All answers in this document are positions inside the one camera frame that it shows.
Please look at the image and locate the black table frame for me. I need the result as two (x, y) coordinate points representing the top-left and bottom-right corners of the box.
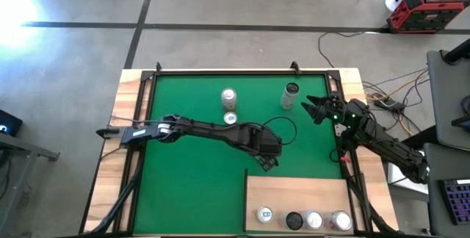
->
(79, 60), (401, 238)

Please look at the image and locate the blue silver Red Bull can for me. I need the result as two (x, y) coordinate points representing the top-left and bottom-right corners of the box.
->
(256, 206), (274, 225)
(223, 111), (238, 126)

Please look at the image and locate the white red Spindrift can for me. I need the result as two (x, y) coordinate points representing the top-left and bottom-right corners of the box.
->
(303, 210), (325, 231)
(220, 87), (238, 112)

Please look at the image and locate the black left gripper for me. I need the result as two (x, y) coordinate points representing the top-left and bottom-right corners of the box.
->
(234, 123), (283, 173)

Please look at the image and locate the black rig pole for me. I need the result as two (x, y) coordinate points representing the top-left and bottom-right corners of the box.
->
(441, 37), (470, 66)

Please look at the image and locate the white Celsius can black lid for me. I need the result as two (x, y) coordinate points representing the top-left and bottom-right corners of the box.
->
(280, 82), (300, 110)
(283, 211), (305, 231)

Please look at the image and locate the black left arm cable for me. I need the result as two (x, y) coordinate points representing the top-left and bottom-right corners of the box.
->
(262, 115), (297, 146)

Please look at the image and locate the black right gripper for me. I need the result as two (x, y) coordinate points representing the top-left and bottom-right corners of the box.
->
(300, 93), (350, 126)

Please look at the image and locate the black power strip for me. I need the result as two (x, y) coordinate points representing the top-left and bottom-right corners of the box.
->
(379, 97), (405, 111)

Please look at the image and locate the black floor cable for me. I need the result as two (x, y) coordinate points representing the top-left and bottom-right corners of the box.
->
(317, 31), (372, 69)

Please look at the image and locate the red toolbox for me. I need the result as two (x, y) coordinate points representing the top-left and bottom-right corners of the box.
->
(386, 0), (470, 35)

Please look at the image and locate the black backlit keyboard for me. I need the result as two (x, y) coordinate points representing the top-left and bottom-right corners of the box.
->
(439, 178), (470, 226)

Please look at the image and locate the black device with light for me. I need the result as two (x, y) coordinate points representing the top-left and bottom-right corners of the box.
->
(0, 109), (24, 137)

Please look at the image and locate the silver Diet Coke can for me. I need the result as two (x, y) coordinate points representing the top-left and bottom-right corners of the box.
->
(328, 210), (353, 231)

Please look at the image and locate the grey desk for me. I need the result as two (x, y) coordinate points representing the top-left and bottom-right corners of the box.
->
(423, 142), (470, 238)
(426, 48), (470, 152)

